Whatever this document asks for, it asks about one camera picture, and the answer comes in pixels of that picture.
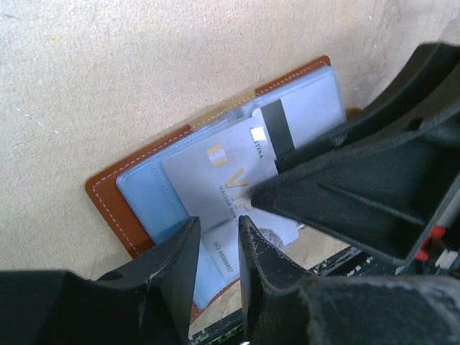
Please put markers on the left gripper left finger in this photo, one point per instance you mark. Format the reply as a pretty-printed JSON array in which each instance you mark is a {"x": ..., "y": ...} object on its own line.
[{"x": 145, "y": 301}]

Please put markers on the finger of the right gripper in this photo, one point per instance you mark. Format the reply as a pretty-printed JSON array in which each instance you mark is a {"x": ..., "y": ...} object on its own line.
[
  {"x": 427, "y": 67},
  {"x": 382, "y": 194}
]

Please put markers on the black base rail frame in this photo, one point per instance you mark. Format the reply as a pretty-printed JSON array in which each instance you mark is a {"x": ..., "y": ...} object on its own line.
[{"x": 305, "y": 287}]

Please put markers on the brown leather card holder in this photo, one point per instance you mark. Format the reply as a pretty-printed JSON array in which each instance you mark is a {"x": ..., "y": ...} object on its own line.
[{"x": 139, "y": 202}]

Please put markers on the white stripe card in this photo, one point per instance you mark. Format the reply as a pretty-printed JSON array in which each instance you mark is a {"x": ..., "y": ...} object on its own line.
[{"x": 290, "y": 125}]

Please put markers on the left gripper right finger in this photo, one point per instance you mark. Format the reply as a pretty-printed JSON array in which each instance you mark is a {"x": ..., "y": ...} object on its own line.
[{"x": 323, "y": 309}]

